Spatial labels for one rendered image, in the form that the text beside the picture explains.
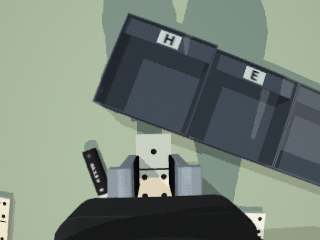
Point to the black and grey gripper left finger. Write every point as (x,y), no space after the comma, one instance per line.
(124,181)

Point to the black aa battery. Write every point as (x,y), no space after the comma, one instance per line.
(96,171)

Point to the black three-compartment bin rack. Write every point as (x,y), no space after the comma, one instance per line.
(245,109)

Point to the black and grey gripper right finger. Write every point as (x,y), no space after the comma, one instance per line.
(184,179)

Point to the white domino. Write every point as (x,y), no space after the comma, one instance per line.
(153,151)
(6,208)
(258,217)

